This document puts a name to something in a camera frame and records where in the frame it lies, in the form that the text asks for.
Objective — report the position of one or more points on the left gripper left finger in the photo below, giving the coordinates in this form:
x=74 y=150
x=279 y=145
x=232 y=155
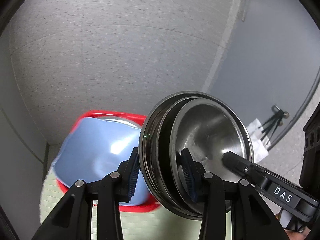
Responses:
x=129 y=171

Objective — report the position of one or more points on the white tote bag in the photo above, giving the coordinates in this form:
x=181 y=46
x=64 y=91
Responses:
x=259 y=143

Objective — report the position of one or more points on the metal door handle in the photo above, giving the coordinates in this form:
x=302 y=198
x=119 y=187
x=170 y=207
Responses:
x=279 y=112

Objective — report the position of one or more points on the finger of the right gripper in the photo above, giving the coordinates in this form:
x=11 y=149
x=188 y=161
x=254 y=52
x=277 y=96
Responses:
x=236 y=164

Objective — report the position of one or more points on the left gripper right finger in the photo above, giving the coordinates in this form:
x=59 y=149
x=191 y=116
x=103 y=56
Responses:
x=192 y=171

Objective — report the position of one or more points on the steel bowl right edge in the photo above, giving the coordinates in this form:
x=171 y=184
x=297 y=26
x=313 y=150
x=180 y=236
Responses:
x=205 y=126

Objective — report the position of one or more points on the red plastic basin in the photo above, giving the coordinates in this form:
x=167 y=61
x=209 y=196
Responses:
x=107 y=164

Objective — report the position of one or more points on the blue plastic plate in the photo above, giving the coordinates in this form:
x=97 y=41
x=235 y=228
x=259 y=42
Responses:
x=100 y=152

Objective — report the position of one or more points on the green round table mat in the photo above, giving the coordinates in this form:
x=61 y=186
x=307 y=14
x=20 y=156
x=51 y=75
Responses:
x=157 y=224

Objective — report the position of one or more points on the grey door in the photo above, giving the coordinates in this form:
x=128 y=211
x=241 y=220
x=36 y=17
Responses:
x=271 y=64

